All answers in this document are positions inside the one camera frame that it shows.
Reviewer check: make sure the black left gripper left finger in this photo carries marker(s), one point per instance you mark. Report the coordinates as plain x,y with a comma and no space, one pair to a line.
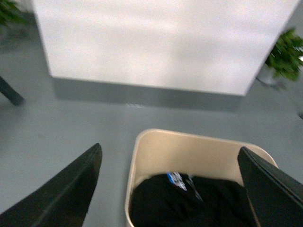
64,200

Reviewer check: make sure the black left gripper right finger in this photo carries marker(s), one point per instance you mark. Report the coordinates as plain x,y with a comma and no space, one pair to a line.
276,197

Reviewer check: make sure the beige plastic laundry hamper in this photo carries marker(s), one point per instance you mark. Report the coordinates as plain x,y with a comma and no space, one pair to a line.
159,151

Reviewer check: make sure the black printed garment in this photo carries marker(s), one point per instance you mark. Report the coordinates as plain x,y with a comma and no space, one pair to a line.
180,200

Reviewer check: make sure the dark furniture leg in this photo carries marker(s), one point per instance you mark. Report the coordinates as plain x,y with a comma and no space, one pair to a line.
13,96

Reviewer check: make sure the green potted plant right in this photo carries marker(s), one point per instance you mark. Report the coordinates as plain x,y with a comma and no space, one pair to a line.
285,60

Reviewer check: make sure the green plant left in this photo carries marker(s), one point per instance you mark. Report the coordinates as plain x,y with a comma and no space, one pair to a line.
10,14

